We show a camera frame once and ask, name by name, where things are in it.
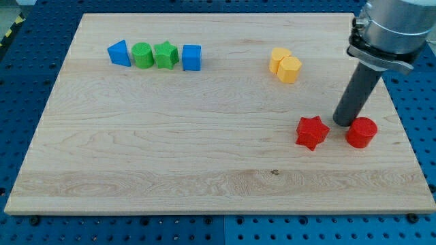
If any yellow heart block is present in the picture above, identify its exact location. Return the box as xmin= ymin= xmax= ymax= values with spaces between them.
xmin=268 ymin=47 xmax=292 ymax=74

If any red cylinder block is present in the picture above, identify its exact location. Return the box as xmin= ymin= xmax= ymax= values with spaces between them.
xmin=345 ymin=117 xmax=378 ymax=148

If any blue triangle block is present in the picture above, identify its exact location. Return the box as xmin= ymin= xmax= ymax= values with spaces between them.
xmin=107 ymin=39 xmax=131 ymax=67

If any green star block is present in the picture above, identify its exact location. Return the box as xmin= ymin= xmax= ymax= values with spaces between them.
xmin=154 ymin=41 xmax=179 ymax=69

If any dark grey pointer rod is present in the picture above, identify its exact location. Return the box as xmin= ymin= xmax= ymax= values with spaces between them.
xmin=332 ymin=63 xmax=383 ymax=127

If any green cylinder block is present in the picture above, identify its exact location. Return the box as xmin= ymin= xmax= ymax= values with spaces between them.
xmin=131 ymin=42 xmax=155 ymax=69

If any red star block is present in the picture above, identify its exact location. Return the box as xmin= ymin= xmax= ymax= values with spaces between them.
xmin=296 ymin=116 xmax=330 ymax=151

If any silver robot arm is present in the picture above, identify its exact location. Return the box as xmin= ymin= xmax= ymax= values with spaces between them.
xmin=347 ymin=0 xmax=435 ymax=75

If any light wooden board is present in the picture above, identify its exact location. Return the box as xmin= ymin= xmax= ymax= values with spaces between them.
xmin=5 ymin=14 xmax=435 ymax=215

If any blue cube block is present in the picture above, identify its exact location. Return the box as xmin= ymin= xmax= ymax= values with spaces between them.
xmin=182 ymin=44 xmax=202 ymax=71

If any yellow hexagon block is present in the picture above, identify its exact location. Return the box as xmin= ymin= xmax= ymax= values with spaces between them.
xmin=277 ymin=56 xmax=302 ymax=84

